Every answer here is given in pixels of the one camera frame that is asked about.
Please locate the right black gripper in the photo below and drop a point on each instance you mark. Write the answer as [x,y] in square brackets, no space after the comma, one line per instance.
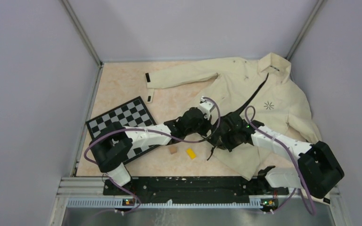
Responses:
[223,142]

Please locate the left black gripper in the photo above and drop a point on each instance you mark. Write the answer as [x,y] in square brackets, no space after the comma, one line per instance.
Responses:
[207,126]

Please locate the cream zip-up jacket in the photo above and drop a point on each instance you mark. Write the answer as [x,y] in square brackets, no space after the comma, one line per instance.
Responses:
[264,84]

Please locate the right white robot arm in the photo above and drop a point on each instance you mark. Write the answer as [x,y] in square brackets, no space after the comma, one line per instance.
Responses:
[317,169]

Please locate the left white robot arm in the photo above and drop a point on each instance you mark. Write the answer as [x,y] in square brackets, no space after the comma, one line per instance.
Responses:
[111,148]

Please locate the yellow rectangular block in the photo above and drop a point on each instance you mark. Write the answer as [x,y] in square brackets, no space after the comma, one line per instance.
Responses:
[191,153]

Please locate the small wooden letter cube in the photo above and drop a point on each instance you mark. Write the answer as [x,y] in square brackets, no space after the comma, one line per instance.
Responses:
[173,150]

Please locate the black white checkerboard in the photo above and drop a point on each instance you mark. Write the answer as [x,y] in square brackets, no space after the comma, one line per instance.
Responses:
[133,113]

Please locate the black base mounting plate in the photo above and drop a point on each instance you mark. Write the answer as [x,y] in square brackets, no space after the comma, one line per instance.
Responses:
[200,190]

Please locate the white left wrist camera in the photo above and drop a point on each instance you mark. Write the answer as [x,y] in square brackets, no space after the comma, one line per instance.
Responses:
[206,106]

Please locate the grey slotted cable duct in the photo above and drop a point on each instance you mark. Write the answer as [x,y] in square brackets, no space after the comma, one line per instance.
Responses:
[119,203]

